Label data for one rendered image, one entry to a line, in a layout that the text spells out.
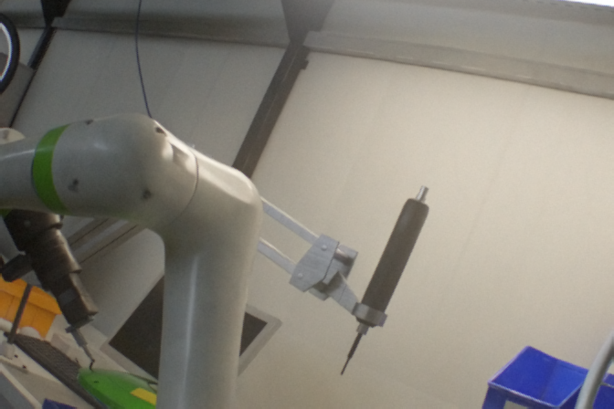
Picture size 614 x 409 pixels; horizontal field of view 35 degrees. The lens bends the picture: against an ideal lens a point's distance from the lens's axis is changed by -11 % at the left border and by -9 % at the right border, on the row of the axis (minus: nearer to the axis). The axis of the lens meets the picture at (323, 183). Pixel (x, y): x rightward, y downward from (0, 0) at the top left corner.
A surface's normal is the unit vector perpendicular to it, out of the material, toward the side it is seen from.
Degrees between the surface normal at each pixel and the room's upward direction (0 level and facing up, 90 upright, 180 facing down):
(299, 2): 90
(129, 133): 60
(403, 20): 90
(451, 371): 90
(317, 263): 90
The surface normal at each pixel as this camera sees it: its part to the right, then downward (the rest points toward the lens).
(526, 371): 0.62, 0.14
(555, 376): -0.69, -0.38
